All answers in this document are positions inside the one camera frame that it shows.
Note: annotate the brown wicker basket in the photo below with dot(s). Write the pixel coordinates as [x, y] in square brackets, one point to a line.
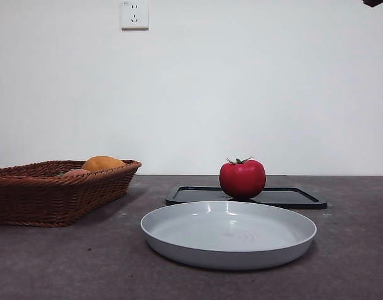
[54, 200]

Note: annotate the green chili pepper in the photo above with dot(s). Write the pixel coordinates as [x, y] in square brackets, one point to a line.
[60, 173]

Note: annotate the yellow-brown potato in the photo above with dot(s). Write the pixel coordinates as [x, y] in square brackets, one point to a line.
[104, 164]

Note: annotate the white round plate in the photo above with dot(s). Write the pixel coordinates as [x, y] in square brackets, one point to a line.
[229, 231]

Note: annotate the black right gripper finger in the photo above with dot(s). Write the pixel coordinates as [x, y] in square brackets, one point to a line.
[373, 2]

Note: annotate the pale pink egg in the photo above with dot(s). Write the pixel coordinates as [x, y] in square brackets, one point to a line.
[75, 173]

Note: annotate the dark rectangular tray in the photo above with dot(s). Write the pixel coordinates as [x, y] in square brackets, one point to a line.
[288, 198]

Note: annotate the red tomato with green stem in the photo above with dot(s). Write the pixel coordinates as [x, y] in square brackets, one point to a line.
[241, 181]

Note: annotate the white wall socket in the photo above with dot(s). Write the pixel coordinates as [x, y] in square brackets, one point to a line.
[135, 15]

